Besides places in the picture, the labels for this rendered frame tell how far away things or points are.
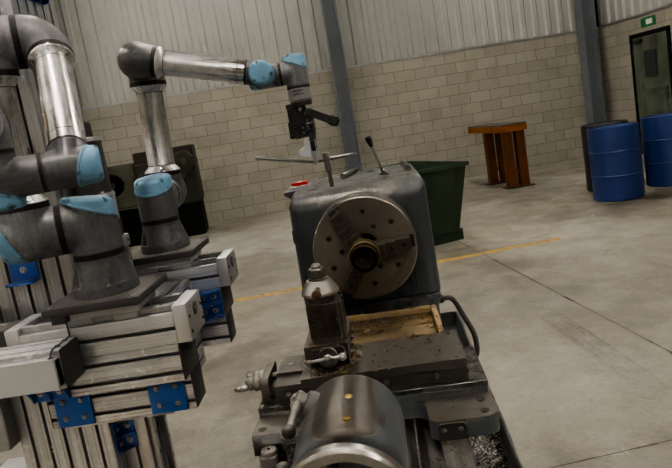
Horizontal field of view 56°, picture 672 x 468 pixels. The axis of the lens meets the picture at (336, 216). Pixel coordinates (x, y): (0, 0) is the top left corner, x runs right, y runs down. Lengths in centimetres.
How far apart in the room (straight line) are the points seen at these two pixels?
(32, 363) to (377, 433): 95
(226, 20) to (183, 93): 152
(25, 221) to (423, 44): 1119
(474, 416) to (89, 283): 88
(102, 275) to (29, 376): 26
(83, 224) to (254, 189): 1039
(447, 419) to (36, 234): 95
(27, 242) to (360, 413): 99
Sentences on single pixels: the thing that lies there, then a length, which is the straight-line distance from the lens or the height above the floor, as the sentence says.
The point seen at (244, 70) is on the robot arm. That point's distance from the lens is 195.
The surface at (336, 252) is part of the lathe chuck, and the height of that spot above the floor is 108.
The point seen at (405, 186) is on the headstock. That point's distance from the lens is 203.
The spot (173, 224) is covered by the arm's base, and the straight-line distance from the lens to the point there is 200.
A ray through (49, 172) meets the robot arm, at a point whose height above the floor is 146.
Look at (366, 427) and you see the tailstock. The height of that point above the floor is 114.
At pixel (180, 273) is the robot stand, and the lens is 199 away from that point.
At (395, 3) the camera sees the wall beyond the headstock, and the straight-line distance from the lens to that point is 1240.
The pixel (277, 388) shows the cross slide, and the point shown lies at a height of 96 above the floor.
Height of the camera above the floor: 146
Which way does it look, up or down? 8 degrees down
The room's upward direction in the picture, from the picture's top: 9 degrees counter-clockwise
